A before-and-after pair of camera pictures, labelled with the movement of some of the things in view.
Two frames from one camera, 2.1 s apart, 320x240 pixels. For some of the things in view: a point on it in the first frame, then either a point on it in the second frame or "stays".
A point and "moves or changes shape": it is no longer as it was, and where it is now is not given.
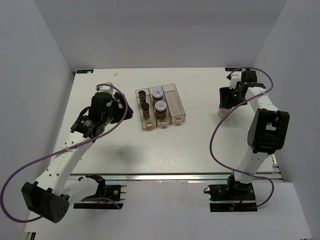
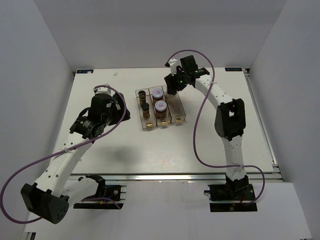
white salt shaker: x=222 y=112 moves or changes shape
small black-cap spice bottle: x=145 y=106 stays
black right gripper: x=225 y=92 to x=170 y=80
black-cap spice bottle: x=142 y=97 stays
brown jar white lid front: x=160 y=108 stays
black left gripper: x=120 y=111 stays
